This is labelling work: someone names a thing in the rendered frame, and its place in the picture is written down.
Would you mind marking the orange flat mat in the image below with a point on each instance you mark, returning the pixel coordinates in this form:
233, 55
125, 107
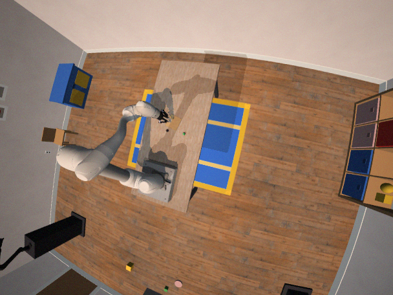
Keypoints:
174, 123

